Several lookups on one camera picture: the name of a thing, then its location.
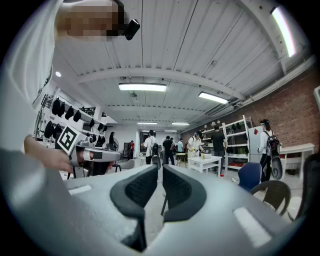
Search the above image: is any black office chair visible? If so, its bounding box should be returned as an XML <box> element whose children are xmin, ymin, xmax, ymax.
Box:
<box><xmin>296</xmin><ymin>152</ymin><xmax>320</xmax><ymax>222</ymax></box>

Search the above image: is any person's left forearm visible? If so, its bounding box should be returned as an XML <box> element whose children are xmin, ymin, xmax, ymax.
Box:
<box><xmin>23</xmin><ymin>134</ymin><xmax>59</xmax><ymax>169</ymax></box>

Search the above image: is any white shelving unit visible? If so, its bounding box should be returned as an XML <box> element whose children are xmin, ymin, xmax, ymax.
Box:
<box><xmin>199</xmin><ymin>115</ymin><xmax>253</xmax><ymax>173</ymax></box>

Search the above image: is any person's left hand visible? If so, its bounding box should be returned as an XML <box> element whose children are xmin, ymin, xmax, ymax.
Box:
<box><xmin>49</xmin><ymin>151</ymin><xmax>74</xmax><ymax>174</ymax></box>

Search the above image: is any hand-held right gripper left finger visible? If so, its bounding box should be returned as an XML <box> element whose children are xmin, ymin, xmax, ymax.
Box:
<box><xmin>109</xmin><ymin>163</ymin><xmax>160</xmax><ymax>253</ymax></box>

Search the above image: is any long ceiling light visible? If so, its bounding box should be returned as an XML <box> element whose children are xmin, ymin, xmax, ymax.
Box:
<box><xmin>270</xmin><ymin>6</ymin><xmax>298</xmax><ymax>58</ymax></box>
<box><xmin>198</xmin><ymin>91</ymin><xmax>230</xmax><ymax>105</ymax></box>
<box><xmin>118</xmin><ymin>82</ymin><xmax>168</xmax><ymax>93</ymax></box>

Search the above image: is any person's head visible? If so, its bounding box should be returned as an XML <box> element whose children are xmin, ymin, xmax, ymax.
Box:
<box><xmin>54</xmin><ymin>0</ymin><xmax>126</xmax><ymax>39</ymax></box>

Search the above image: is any white wall rack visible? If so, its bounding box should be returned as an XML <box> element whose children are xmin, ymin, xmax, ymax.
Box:
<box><xmin>34</xmin><ymin>87</ymin><xmax>109</xmax><ymax>151</ymax></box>

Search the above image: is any wooden stool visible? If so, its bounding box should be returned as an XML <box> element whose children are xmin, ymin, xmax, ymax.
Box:
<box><xmin>175</xmin><ymin>152</ymin><xmax>188</xmax><ymax>168</ymax></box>

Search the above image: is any white desk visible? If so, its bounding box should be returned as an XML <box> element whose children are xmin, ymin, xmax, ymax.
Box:
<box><xmin>278</xmin><ymin>142</ymin><xmax>316</xmax><ymax>181</ymax></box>

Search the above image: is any white table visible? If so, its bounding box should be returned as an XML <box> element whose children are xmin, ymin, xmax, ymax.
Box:
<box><xmin>187</xmin><ymin>154</ymin><xmax>223</xmax><ymax>176</ymax></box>

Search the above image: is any dark wicker chair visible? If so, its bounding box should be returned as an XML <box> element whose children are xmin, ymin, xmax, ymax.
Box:
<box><xmin>249</xmin><ymin>179</ymin><xmax>293</xmax><ymax>217</ymax></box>

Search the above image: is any black backpack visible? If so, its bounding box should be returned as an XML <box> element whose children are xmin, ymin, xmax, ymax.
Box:
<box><xmin>264</xmin><ymin>131</ymin><xmax>284</xmax><ymax>181</ymax></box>

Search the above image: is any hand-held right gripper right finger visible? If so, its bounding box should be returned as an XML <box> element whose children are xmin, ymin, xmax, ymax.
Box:
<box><xmin>161</xmin><ymin>163</ymin><xmax>208</xmax><ymax>224</ymax></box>

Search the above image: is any person's white shirt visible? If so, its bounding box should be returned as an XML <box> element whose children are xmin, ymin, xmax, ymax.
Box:
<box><xmin>0</xmin><ymin>0</ymin><xmax>64</xmax><ymax>156</ymax></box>

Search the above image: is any gray fridge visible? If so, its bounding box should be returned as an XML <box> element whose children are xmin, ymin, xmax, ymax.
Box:
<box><xmin>247</xmin><ymin>126</ymin><xmax>266</xmax><ymax>164</ymax></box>

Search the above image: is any wall rack of black caps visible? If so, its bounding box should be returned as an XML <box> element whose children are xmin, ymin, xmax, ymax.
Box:
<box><xmin>44</xmin><ymin>97</ymin><xmax>109</xmax><ymax>148</ymax></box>

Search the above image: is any black head-worn camera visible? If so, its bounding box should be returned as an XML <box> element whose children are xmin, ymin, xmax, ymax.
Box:
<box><xmin>124</xmin><ymin>18</ymin><xmax>141</xmax><ymax>41</ymax></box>

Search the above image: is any blue chair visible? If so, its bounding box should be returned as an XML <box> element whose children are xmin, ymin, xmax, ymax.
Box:
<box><xmin>237</xmin><ymin>161</ymin><xmax>263</xmax><ymax>194</ymax></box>

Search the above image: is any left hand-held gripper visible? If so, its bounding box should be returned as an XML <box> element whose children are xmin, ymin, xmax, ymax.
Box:
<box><xmin>56</xmin><ymin>124</ymin><xmax>121</xmax><ymax>179</ymax></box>

